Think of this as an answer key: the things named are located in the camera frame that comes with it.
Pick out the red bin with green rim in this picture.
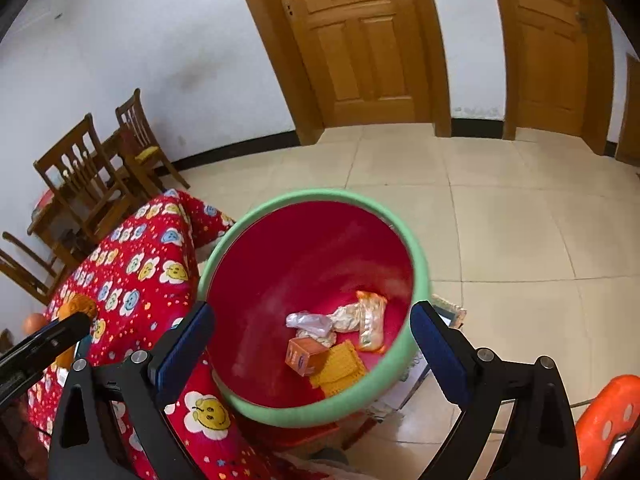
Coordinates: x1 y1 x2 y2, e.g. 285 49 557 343
196 188 431 429

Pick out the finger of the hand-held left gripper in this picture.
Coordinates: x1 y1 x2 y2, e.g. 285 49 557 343
15 314 97 368

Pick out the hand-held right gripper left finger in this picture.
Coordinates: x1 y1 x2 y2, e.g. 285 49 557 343
47 301 216 480

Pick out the yellow knitted cloth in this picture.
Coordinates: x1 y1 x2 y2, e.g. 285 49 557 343
309 340 368 401

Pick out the orange and white snack packet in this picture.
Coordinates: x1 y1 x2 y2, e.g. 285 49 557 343
356 290 388 354

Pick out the wooden dining table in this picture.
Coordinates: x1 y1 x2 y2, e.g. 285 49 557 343
27 127 151 261

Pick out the red floral tablecloth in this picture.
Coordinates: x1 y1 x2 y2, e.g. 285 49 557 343
25 189 351 480

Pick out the white tissue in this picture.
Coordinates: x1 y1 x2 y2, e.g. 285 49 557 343
327 302 363 333

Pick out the blue and white plastic wrapper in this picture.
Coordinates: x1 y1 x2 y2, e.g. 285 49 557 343
286 311 335 340

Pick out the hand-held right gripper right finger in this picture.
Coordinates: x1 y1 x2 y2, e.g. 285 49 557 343
410 301 581 480

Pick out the wooden panel door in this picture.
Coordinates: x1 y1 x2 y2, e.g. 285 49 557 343
230 0 453 146
487 0 616 156

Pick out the wooden door frame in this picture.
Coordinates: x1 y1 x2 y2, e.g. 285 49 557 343
615 52 640 166

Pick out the small orange carton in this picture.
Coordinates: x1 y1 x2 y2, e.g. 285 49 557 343
285 336 328 377

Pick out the wooden dining chair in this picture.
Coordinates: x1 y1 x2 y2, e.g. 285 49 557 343
0 232 66 306
116 88 190 196
34 113 136 246

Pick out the orange plastic stool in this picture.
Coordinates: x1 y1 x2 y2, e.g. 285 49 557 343
575 374 640 480

